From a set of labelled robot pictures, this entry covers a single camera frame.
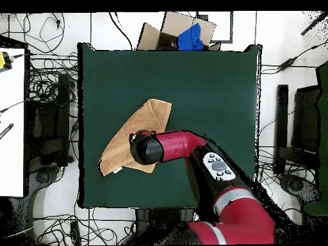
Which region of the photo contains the tan terry towel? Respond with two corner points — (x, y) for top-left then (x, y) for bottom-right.
(98, 98), (172, 177)

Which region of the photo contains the black equipment box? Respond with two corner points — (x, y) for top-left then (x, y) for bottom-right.
(26, 72), (75, 168)

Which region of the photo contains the dark green table cloth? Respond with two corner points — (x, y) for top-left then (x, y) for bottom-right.
(77, 42), (263, 209)

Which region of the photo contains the grey round floor base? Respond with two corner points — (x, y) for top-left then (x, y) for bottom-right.
(34, 166), (61, 185)

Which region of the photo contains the black power strip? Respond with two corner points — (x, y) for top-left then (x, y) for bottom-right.
(70, 220), (82, 245)

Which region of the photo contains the blue garment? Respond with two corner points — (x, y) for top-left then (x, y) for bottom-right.
(177, 22), (205, 51)

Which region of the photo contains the white desk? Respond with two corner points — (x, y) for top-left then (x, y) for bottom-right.
(0, 47), (26, 197)

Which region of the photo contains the open cardboard box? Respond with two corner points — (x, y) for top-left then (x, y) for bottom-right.
(136, 11), (222, 51)

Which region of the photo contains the black strip tool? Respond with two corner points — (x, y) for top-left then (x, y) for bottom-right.
(0, 123), (14, 140)

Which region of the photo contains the black upright bar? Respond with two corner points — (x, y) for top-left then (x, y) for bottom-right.
(273, 84), (290, 176)

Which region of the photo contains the yellow and black device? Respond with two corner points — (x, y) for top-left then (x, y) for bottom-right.
(0, 51), (13, 73)

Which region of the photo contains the black power adapter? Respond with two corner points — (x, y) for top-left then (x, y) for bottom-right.
(278, 58), (296, 72)

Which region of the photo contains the black rod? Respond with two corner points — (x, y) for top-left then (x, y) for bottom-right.
(300, 11), (328, 36)

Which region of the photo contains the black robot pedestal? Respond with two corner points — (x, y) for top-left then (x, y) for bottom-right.
(135, 208), (196, 245)

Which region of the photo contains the grey rectangular frame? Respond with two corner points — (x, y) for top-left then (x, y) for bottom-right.
(195, 11), (234, 44)

